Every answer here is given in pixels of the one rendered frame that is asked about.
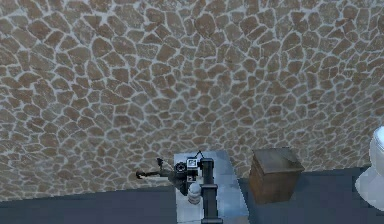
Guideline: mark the white toilet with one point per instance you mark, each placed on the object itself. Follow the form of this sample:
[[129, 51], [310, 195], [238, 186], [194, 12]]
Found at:
[[373, 180]]

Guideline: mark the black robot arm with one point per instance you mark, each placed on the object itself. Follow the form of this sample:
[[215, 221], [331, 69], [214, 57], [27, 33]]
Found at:
[[208, 186]]

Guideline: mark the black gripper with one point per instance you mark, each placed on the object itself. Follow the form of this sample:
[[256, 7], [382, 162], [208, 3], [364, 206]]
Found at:
[[180, 175]]

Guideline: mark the pale grey cabinet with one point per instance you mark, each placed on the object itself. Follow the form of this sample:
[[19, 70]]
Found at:
[[230, 190]]

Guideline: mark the white ribbed bottle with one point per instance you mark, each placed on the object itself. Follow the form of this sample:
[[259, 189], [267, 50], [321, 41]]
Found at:
[[194, 194]]

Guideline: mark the brown wooden bin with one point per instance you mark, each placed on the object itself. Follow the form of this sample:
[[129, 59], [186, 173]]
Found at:
[[275, 176]]

